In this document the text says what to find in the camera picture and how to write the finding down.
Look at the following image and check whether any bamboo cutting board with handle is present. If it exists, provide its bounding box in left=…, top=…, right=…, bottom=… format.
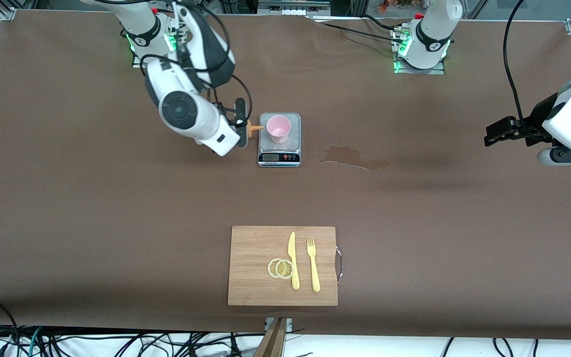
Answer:
left=227, top=226, right=343, bottom=307

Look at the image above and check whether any brown liquid spill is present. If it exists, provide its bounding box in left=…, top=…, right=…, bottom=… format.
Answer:
left=319, top=145, right=391, bottom=172

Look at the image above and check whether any silver digital kitchen scale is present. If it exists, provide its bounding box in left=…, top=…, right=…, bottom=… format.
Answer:
left=258, top=113, right=302, bottom=168

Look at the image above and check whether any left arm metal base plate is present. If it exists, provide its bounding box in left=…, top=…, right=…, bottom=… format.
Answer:
left=394, top=27, right=446, bottom=75

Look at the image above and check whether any wooden beam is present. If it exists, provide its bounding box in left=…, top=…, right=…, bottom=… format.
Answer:
left=253, top=317, right=288, bottom=357

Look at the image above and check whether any white power strip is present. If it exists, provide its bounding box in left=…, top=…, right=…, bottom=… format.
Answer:
left=258, top=0, right=332, bottom=16

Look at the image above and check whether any teal floor cable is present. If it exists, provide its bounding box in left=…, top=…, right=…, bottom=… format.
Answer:
left=27, top=326, right=44, bottom=357

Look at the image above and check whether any yellow plastic knife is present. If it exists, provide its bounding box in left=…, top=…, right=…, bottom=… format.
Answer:
left=287, top=232, right=300, bottom=291

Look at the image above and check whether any small metal bracket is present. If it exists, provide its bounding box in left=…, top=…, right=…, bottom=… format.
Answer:
left=264, top=317, right=293, bottom=332

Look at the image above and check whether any yellow plastic fork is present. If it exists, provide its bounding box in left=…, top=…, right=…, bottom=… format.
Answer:
left=307, top=238, right=321, bottom=293

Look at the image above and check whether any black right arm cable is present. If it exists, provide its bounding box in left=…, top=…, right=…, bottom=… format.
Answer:
left=139, top=0, right=254, bottom=127

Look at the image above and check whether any colourful toy food pile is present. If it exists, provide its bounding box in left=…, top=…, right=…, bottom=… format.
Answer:
left=377, top=0, right=415, bottom=13

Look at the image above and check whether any pink plastic cup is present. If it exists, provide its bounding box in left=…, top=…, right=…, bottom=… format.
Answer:
left=266, top=115, right=292, bottom=145

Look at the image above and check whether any black base power cable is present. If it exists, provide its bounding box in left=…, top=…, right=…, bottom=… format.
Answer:
left=310, top=15, right=405, bottom=43

